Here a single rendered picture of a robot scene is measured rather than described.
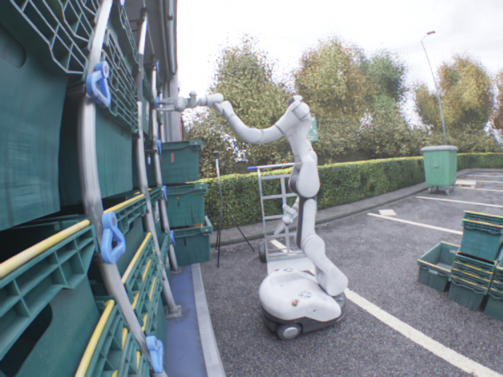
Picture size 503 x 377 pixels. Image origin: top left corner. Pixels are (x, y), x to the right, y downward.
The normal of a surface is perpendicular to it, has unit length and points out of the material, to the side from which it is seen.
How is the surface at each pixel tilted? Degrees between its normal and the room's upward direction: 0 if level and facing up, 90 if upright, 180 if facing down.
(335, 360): 0
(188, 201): 93
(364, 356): 0
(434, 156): 94
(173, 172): 90
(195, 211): 97
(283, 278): 74
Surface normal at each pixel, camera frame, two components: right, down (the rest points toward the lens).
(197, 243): 0.30, 0.11
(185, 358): -0.11, -0.99
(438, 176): -0.92, 0.21
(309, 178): 0.09, 0.08
